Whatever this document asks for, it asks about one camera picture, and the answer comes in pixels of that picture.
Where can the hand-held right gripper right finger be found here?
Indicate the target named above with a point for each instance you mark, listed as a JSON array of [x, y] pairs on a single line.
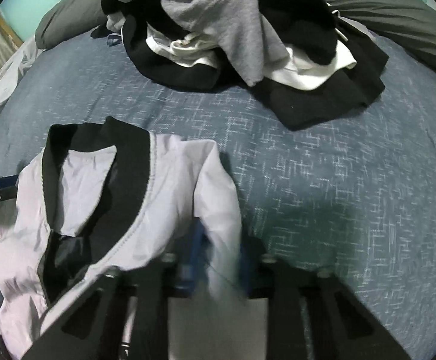
[[245, 270]]

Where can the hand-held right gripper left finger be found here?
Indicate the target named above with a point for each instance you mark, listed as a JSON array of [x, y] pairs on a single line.
[[193, 266]]

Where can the lavender jacket with black trim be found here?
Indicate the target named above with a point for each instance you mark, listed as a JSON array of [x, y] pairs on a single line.
[[165, 180]]

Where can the pile of dark clothes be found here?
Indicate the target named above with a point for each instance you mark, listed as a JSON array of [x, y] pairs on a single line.
[[315, 101]]

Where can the light grey quilt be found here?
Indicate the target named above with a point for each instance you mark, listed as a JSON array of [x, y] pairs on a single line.
[[4, 82]]

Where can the wooden window trim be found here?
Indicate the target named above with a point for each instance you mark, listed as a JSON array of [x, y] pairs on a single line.
[[9, 28]]

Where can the small blue cloth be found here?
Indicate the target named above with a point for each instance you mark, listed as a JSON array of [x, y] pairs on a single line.
[[113, 40]]

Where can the white garment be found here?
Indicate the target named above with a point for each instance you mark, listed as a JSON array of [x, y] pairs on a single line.
[[308, 73]]

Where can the light grey shirt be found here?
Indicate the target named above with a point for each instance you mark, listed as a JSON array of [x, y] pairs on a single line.
[[116, 20]]

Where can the grey hoodie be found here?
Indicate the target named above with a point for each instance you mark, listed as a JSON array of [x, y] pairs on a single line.
[[225, 18]]

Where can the dark grey long pillow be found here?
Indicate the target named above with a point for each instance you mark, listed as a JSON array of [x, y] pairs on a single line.
[[390, 11]]

